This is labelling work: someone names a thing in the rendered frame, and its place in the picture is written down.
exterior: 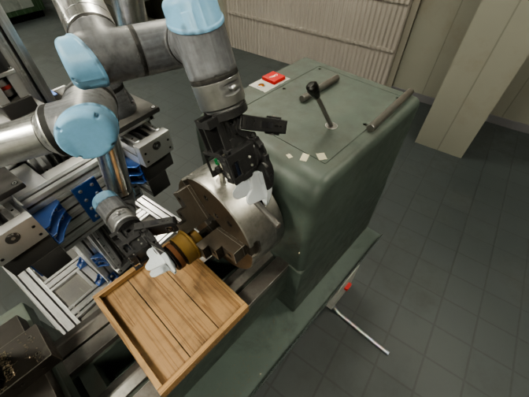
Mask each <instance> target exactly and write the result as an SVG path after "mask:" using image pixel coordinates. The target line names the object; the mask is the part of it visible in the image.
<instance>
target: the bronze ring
mask: <svg viewBox="0 0 529 397"><path fill-rule="evenodd" d="M202 239H203V238H202V237H201V235H200V234H199V233H198V232H197V231H196V230H194V229H193V230H192V231H191V232H189V233H188V234H187V233H185V232H184V231H182V230H179V231H178V234H177V235H175V236H174V237H172V238H171V239H170V240H169V242H170V243H167V244H166V245H164V247H163V248H164V250H165V251H166V253H167V254H168V256H169V257H170V258H171V259H172V260H173V262H174V263H175V264H176V268H177V269H178V270H181V269H183V268H184V267H185V266H186V265H187V264H188V265H190V264H191V263H192V262H193V261H195V260H196V259H197V258H201V257H202V254H201V251H200V250H199V249H198V246H197V245H196V243H198V242H199V241H200V240H202Z"/></svg>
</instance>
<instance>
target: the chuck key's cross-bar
mask: <svg viewBox="0 0 529 397"><path fill-rule="evenodd" d="M254 205H255V206H256V207H257V208H258V209H259V210H260V211H261V212H262V213H263V214H264V215H265V216H266V217H267V219H268V220H269V221H270V222H271V223H272V224H273V225H274V226H275V227H276V228H280V227H281V223H280V222H279V221H278V220H277V219H276V218H275V217H274V216H273V215H272V214H271V213H270V212H269V211H268V210H267V209H266V208H265V207H264V205H263V204H262V203H261V202H260V201H259V202H255V203H254Z"/></svg>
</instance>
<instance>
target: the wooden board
mask: <svg viewBox="0 0 529 397"><path fill-rule="evenodd" d="M146 263H147V262H146ZM146 263H145V264H144V266H143V267H142V268H140V269H138V270H137V271H136V270H135V268H134V267H132V268H131V269H129V270H128V271H127V272H126V273H124V274H123V275H121V276H120V277H118V278H117V279H116V280H114V281H113V282H112V283H111V284H109V285H108V286H106V287H105V288H103V289H102V290H101V291H100V292H98V293H97V294H95V295H94V296H92V298H93V299H94V300H95V302H96V303H97V304H98V306H99V308H100V309H101V310H102V312H103V313H104V315H105V316H106V318H107V319H108V320H109V322H110V324H111V325H112V326H113V328H114V329H115V330H116V332H117V334H118V335H119V337H120V338H121V339H122V340H123V342H124V344H125V345H126V347H127V348H128V350H129V351H130V352H131V354H132V355H133V357H134V358H135V360H136V361H137V362H138V364H139V365H140V367H141V368H142V370H143V371H144V373H145V374H146V375H147V377H148V378H149V379H150V381H151V383H152V384H153V386H154V387H155V388H156V389H157V391H158V393H159V394H160V395H161V396H162V397H166V396H167V395H168V394H169V393H170V392H171V391H172V390H173V389H174V388H175V387H176V386H177V385H178V384H179V382H180V381H181V380H182V379H183V378H184V377H185V376H186V375H187V374H188V373H189V372H190V371H191V370H192V369H193V368H194V367H195V366H196V365H195V363H196V364H198V363H199V362H200V361H201V360H202V359H203V358H204V357H205V356H206V355H207V354H208V353H209V352H210V351H211V350H212V349H213V348H214V347H215V346H216V345H217V344H218V343H219V342H220V341H221V340H222V339H223V338H224V336H226V335H227V334H228V332H229V331H230V330H231V329H232V328H233V327H234V326H235V325H236V324H237V323H238V322H239V321H240V320H241V319H242V318H243V317H244V316H245V315H246V314H247V313H248V312H249V306H248V305H247V304H246V303H245V302H244V301H243V300H242V299H241V298H240V297H239V296H238V295H237V294H236V293H235V292H234V291H233V290H232V289H231V288H229V287H228V286H227V285H226V284H225V283H224V282H223V281H222V280H221V279H220V278H219V277H218V276H217V275H216V274H215V273H214V272H213V271H212V270H211V269H210V268H209V267H208V266H207V265H206V264H205V263H204V262H203V261H202V260H201V259H200V258H197V259H196V260H195V261H193V262H192V263H191V264H190V265H188V264H187V265H186V266H185V267H184V268H183V269H181V270H178V269H176V274H174V273H172V272H171V271H167V272H165V273H162V274H161V275H159V276H156V277H151V276H150V271H151V270H150V271H149V270H146V268H145V265H146ZM128 280H129V281H130V283H131V284H132V285H133V287H132V285H131V284H130V283H129V281H128ZM135 289H136V290H135ZM139 294H140V295H141V296H142V297H141V296H140V295H139ZM142 298H143V299H144V300H145V301H146V302H145V301H144V300H143V299H142ZM146 303H147V304H148V305H149V306H150V308H151V309H150V308H149V306H148V305H147V304H146ZM153 311H154V312H153ZM156 315H157V316H156ZM158 317H159V318H160V319H161V321H162V322H163V323H164V325H163V324H162V322H161V321H160V320H159V318H158ZM165 326H166V327H167V328H166V327H165ZM169 331H170V332H171V333H170V332H169ZM172 335H174V337H175V338H176V339H177V341H178V342H179V343H180V345H181V346H182V347H181V346H180V345H179V343H178V342H177V341H176V339H175V338H174V337H173V336H172ZM183 348H184V349H183ZM186 352H187V353H186ZM189 355H190V357H189Z"/></svg>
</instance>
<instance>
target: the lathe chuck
mask: <svg viewBox="0 0 529 397"><path fill-rule="evenodd" d="M209 164H210V166H211V168H212V170H214V168H215V167H217V165H216V164H215V162H214V161H210V162H209ZM218 177H219V176H218V175H217V176H215V177H212V175H211V172H210V171H209V167H208V166H207V163H206V164H204V165H203V166H201V167H200V168H198V169H196V170H194V171H193V172H192V173H190V174H188V175H187V176H185V177H184V178H182V179H181V180H180V182H179V189H180V188H182V187H183V186H185V183H184V182H183V180H185V179H186V178H187V181H188V182H189V184H190V186H191V187H192V188H193V190H194V192H195V194H196V195H197V196H198V198H199V200H200V201H201V203H202V205H203V206H204V207H205V209H206V211H207V212H208V213H209V214H210V218H209V219H207V220H206V221H204V222H202V223H201V224H200V225H199V226H198V227H197V230H198V231H199V232H200V231H201V230H202V229H203V228H205V227H206V226H207V225H210V221H211V220H215V221H217V222H218V223H219V225H220V227H221V228H222V229H223V230H225V231H226V232H228V233H229V234H231V235H232V236H234V237H235V238H236V239H238V240H239V241H241V242H242V243H244V244H245V245H247V246H248V247H249V248H251V247H252V246H254V245H253V244H254V243H255V242H256V241H257V242H258V246H259V250H258V252H257V253H256V254H254V255H253V256H252V257H251V255H249V254H248V253H247V255H246V256H245V257H244V258H242V259H241V260H240V261H239V262H238V263H237V264H235V263H234V262H233V261H232V260H231V259H230V258H228V257H227V256H225V255H224V256H223V258H224V259H225V260H227V261H228V262H230V263H231V264H232V265H235V266H237V267H239V268H241V269H250V268H251V267H252V266H253V265H255V264H256V263H257V262H258V261H259V260H260V259H261V258H262V257H263V256H264V255H265V254H267V253H268V252H269V251H270V250H271V249H272V248H273V247H274V245H275V243H276V230H275V226H274V225H273V224H272V223H271V222H270V221H269V220H268V219H267V217H266V216H265V215H264V214H263V213H262V212H261V211H260V210H259V209H258V208H257V207H256V206H255V205H254V204H252V205H249V204H247V202H246V197H244V198H240V199H235V198H234V197H233V194H232V192H233V191H234V189H235V187H236V186H235V184H231V183H229V184H228V185H226V186H220V185H218V184H217V183H216V179H217V178H218Z"/></svg>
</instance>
